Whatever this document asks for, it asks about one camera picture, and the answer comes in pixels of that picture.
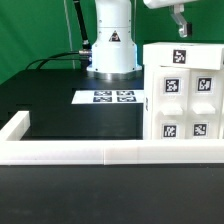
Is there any white cabinet door panel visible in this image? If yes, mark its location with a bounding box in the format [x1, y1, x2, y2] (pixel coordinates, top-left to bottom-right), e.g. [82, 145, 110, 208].
[152, 67, 190, 139]

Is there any white marker base plate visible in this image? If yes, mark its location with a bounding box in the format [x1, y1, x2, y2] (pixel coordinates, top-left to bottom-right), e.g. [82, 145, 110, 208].
[72, 90, 144, 104]

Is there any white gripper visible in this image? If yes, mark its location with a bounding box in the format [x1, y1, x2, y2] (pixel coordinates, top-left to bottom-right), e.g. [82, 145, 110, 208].
[143, 0, 196, 38]

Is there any white cabinet top block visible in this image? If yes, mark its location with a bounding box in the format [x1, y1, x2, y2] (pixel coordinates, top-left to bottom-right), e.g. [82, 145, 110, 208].
[143, 42, 224, 70]

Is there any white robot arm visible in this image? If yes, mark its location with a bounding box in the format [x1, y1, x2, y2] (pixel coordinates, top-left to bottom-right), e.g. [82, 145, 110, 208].
[87, 0, 196, 80]

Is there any white cabinet door with knob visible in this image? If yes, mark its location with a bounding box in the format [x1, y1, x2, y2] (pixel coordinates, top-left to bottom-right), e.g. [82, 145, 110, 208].
[188, 70, 224, 139]

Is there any black cable bundle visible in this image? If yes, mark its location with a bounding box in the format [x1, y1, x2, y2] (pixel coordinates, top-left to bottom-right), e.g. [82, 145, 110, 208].
[25, 49, 93, 70]

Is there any black corrugated hose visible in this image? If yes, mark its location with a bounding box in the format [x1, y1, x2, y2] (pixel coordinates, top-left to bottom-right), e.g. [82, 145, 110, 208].
[72, 0, 92, 51]

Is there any white U-shaped workspace frame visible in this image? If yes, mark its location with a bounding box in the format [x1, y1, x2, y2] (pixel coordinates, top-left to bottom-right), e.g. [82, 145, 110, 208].
[0, 111, 224, 165]

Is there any white cabinet body box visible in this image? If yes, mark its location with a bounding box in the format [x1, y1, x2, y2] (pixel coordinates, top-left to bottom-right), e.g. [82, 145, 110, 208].
[143, 65, 224, 140]

